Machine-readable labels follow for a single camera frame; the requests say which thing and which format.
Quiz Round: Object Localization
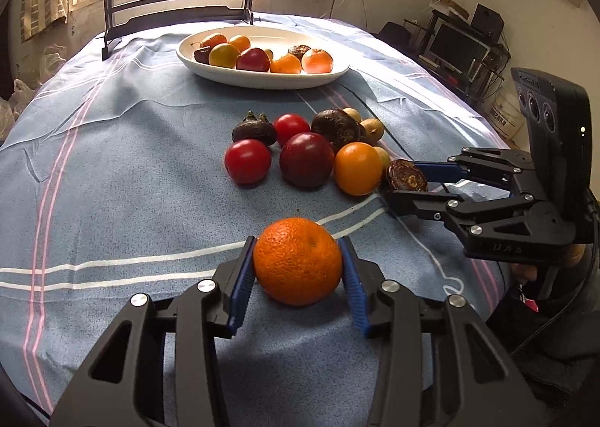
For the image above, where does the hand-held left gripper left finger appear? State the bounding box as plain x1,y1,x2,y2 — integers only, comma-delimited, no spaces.
49,235,258,427

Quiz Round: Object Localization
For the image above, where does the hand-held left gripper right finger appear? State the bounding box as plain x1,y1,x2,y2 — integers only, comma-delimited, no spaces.
336,235,537,427

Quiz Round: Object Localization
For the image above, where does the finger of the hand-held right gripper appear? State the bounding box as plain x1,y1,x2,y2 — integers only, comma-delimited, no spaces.
415,146,545,202
379,188,577,263

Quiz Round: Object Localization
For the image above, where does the red tomato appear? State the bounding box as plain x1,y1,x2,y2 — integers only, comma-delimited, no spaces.
273,113,311,147
224,139,273,185

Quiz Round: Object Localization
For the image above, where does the white round plate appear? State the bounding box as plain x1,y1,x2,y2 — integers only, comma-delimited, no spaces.
177,25,351,90

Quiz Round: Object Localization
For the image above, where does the yellow green mandarin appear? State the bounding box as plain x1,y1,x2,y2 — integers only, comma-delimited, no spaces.
208,43,241,69

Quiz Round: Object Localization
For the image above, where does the person's right hand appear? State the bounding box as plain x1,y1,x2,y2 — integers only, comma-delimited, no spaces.
511,243,587,301

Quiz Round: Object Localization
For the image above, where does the white bucket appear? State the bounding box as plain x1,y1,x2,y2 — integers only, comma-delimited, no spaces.
485,80,528,139

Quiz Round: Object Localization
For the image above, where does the black equipment rack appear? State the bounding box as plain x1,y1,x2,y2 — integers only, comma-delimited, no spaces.
412,7,512,100

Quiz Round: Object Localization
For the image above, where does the black monitor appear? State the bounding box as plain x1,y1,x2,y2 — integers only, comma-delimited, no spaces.
424,21,493,76

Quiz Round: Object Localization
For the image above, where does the black speaker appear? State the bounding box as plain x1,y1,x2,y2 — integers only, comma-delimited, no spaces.
470,4,504,41

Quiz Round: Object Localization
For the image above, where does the blue striped tablecloth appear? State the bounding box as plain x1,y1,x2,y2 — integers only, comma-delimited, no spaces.
0,12,523,423

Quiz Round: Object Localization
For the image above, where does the plastic bag with oranges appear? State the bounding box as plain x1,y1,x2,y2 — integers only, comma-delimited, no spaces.
0,78,33,142

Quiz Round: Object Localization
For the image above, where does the clear plastic bag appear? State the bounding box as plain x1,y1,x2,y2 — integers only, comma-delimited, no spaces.
40,45,69,76

